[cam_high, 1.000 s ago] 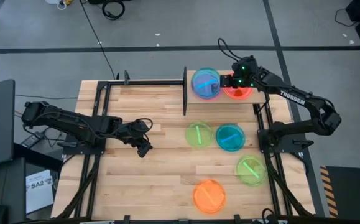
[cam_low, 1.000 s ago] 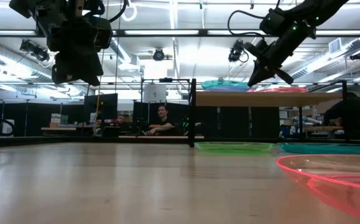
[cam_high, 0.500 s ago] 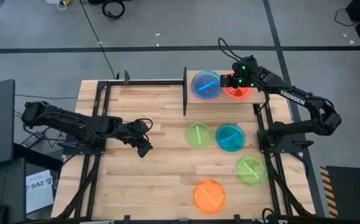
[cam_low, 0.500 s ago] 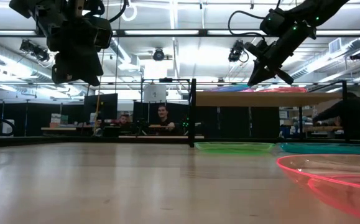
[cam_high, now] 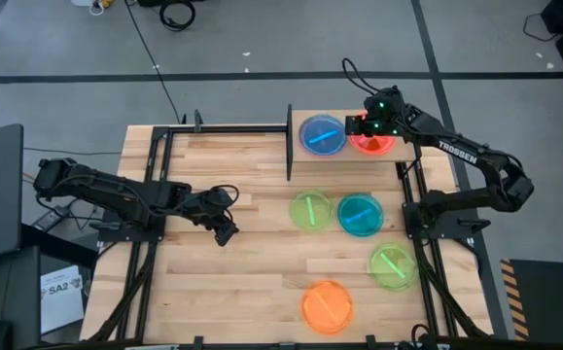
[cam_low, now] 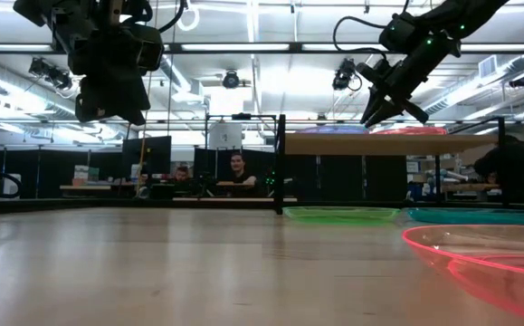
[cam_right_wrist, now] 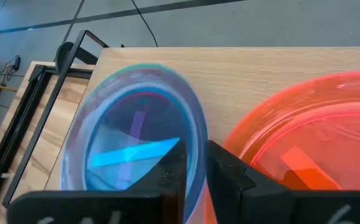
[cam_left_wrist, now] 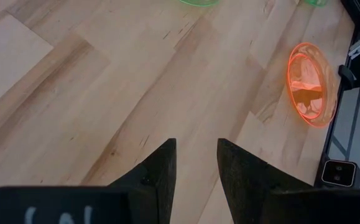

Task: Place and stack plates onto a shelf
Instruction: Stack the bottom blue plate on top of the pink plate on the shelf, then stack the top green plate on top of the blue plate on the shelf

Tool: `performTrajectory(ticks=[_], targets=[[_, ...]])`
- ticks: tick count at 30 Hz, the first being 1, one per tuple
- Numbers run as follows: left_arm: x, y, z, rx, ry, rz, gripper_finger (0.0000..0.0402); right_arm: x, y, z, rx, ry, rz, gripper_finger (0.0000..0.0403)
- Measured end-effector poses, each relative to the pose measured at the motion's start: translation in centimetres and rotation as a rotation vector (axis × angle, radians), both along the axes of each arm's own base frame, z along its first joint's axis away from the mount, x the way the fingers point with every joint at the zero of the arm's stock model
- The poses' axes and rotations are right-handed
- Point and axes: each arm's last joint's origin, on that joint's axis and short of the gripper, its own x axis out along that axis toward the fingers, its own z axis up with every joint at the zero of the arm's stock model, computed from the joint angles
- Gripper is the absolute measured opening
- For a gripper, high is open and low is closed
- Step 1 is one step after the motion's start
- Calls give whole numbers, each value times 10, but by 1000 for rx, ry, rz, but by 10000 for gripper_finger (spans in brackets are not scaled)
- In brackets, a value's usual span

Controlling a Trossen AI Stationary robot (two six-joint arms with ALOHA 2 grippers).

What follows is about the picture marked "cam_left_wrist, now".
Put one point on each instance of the black aluminium table frame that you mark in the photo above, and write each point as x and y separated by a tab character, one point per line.
347	76

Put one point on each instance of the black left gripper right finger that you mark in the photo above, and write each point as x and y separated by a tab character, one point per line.
242	180

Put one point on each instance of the small table-level camera box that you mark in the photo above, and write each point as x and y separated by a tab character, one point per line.
338	172

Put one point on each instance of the orange translucent plastic plate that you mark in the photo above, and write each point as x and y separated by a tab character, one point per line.
307	74

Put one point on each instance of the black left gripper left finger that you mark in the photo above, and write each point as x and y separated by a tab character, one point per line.
161	174

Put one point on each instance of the green translucent plastic plate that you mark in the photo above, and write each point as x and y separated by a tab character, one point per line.
316	2
200	2

